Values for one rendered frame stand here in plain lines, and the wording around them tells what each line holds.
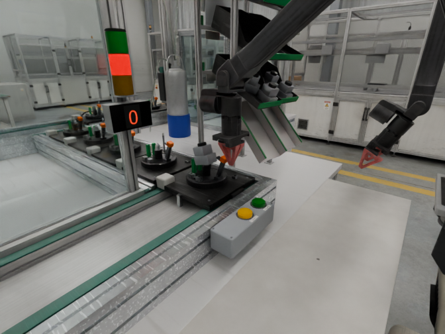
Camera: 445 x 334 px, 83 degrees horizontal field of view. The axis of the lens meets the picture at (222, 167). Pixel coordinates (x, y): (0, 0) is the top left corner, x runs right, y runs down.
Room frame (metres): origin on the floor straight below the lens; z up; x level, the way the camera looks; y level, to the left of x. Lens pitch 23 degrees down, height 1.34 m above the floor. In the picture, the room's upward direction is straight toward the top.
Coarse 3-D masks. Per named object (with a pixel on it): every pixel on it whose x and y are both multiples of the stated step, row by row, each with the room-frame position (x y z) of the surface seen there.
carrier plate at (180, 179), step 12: (180, 180) 0.77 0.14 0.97; (228, 180) 0.77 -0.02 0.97; (240, 180) 0.77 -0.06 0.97; (252, 180) 0.78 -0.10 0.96; (168, 192) 0.72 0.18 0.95; (180, 192) 0.69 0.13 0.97; (192, 192) 0.69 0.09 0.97; (204, 192) 0.69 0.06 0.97; (216, 192) 0.69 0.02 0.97; (228, 192) 0.69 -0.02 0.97; (204, 204) 0.62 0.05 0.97; (216, 204) 0.63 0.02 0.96
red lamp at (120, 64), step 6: (108, 54) 0.69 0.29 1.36; (114, 54) 0.68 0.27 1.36; (120, 54) 0.68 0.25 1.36; (126, 54) 0.70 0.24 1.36; (114, 60) 0.68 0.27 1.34; (120, 60) 0.68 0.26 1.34; (126, 60) 0.69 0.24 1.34; (114, 66) 0.68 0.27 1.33; (120, 66) 0.68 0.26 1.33; (126, 66) 0.69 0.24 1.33; (114, 72) 0.68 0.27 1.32; (120, 72) 0.68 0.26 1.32; (126, 72) 0.69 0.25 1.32
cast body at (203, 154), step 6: (198, 144) 0.78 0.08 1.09; (204, 144) 0.78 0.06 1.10; (210, 144) 0.79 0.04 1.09; (198, 150) 0.77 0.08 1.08; (204, 150) 0.76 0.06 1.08; (210, 150) 0.78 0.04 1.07; (198, 156) 0.77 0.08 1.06; (204, 156) 0.75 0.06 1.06; (210, 156) 0.76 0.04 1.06; (216, 156) 0.77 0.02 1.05; (198, 162) 0.77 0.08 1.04; (204, 162) 0.75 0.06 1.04; (210, 162) 0.75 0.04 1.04
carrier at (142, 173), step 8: (152, 144) 0.97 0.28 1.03; (152, 152) 0.97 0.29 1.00; (160, 152) 0.93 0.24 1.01; (136, 160) 0.96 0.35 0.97; (144, 160) 0.90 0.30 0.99; (152, 160) 0.88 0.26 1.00; (160, 160) 0.91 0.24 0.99; (168, 160) 0.90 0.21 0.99; (176, 160) 0.93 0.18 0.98; (184, 160) 0.96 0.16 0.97; (136, 168) 0.87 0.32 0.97; (144, 168) 0.87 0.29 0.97; (152, 168) 0.87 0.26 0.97; (160, 168) 0.87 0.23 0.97; (168, 168) 0.87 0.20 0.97; (176, 168) 0.87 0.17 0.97; (184, 168) 0.88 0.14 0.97; (144, 176) 0.80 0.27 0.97; (152, 176) 0.80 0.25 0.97
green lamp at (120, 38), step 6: (108, 36) 0.68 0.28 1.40; (114, 36) 0.68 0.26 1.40; (120, 36) 0.68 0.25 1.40; (108, 42) 0.68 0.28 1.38; (114, 42) 0.68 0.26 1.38; (120, 42) 0.68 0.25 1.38; (126, 42) 0.70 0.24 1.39; (108, 48) 0.68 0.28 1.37; (114, 48) 0.68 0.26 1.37; (120, 48) 0.68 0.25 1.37; (126, 48) 0.70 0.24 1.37
